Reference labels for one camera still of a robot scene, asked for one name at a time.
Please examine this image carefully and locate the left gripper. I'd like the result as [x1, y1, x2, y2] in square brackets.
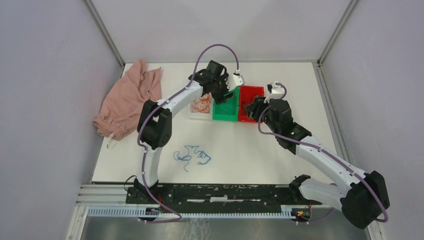
[211, 72, 236, 105]

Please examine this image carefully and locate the blue cable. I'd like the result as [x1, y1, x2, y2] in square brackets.
[218, 104, 236, 116]

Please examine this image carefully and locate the orange cable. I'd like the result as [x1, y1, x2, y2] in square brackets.
[192, 93, 214, 115]

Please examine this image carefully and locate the cable bundle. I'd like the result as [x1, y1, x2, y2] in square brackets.
[173, 145, 212, 173]

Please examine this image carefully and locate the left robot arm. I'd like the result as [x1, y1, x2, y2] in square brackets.
[134, 60, 244, 204]

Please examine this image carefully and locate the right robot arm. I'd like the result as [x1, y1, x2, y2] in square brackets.
[245, 96, 390, 229]

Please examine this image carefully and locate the red plastic bin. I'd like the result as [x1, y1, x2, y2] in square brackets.
[237, 85, 265, 123]

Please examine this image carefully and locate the green plastic bin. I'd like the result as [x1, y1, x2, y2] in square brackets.
[212, 88, 240, 122]

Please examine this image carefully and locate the clear plastic bin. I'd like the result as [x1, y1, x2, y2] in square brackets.
[188, 93, 213, 120]

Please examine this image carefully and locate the pink cloth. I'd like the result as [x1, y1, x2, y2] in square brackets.
[92, 59, 162, 141]

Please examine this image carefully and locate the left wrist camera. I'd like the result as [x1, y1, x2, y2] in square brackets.
[226, 69, 245, 92]

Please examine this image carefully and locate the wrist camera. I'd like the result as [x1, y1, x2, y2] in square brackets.
[226, 69, 245, 92]
[265, 81, 287, 102]

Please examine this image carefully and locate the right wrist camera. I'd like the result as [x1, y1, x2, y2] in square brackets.
[265, 81, 287, 102]

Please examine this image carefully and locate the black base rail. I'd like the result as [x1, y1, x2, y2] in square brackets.
[125, 183, 320, 215]

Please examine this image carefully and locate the white cable duct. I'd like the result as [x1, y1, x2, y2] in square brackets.
[86, 205, 312, 220]

